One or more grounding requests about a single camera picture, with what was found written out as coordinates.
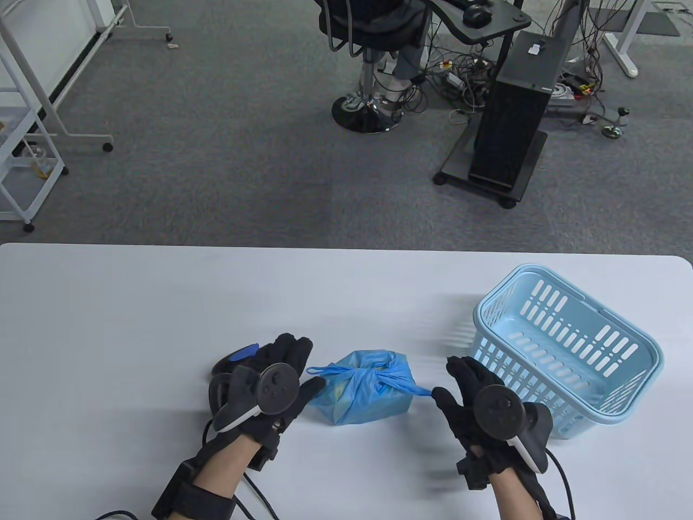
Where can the black controller on left glove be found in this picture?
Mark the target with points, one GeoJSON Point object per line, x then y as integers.
{"type": "Point", "coordinates": [276, 387]}

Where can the white wheeled shelf cart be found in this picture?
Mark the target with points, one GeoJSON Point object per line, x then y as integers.
{"type": "Point", "coordinates": [24, 179]}

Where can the person's left hand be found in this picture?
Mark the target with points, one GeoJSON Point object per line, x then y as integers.
{"type": "Point", "coordinates": [287, 355]}

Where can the black right wrist sensor box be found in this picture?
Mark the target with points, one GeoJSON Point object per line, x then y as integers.
{"type": "Point", "coordinates": [476, 467]}

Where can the white desk leg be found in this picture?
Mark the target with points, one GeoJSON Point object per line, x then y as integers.
{"type": "Point", "coordinates": [620, 38]}

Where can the black office chair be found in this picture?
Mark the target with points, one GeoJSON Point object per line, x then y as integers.
{"type": "Point", "coordinates": [357, 59]}

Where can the person's right forearm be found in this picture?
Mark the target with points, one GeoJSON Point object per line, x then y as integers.
{"type": "Point", "coordinates": [514, 498]}

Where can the person's left thumb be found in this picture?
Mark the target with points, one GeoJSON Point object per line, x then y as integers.
{"type": "Point", "coordinates": [314, 387]}

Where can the whiteboard on wheeled stand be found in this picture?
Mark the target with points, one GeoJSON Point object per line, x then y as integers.
{"type": "Point", "coordinates": [81, 32]}

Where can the blue plastic bag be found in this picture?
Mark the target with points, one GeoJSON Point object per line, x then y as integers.
{"type": "Point", "coordinates": [368, 395]}

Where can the person's left forearm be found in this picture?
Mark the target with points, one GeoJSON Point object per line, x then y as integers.
{"type": "Point", "coordinates": [227, 463]}

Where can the black controller on right glove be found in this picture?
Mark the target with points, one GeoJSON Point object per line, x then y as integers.
{"type": "Point", "coordinates": [495, 411]}

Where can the white wheeled rack frame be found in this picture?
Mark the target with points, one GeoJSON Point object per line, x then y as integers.
{"type": "Point", "coordinates": [51, 103]}

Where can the light blue plastic basket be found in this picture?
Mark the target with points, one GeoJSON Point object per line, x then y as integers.
{"type": "Point", "coordinates": [568, 346]}

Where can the black computer mouse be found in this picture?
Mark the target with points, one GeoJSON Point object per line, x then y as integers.
{"type": "Point", "coordinates": [476, 15]}

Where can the small white tag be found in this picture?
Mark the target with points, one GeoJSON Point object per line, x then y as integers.
{"type": "Point", "coordinates": [536, 47]}

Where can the person's right thumb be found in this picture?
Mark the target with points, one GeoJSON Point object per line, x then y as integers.
{"type": "Point", "coordinates": [444, 401]}

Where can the black controller on glove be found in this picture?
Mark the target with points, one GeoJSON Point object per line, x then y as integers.
{"type": "Point", "coordinates": [495, 411]}
{"type": "Point", "coordinates": [276, 387]}

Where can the black computer tower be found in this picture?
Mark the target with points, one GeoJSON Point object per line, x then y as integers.
{"type": "Point", "coordinates": [520, 108]}

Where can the person's right hand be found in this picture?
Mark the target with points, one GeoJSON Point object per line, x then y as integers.
{"type": "Point", "coordinates": [465, 403]}

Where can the black rolling cart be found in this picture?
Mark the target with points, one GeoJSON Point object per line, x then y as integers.
{"type": "Point", "coordinates": [520, 179]}

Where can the black desk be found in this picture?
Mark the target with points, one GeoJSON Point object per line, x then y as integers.
{"type": "Point", "coordinates": [487, 30]}

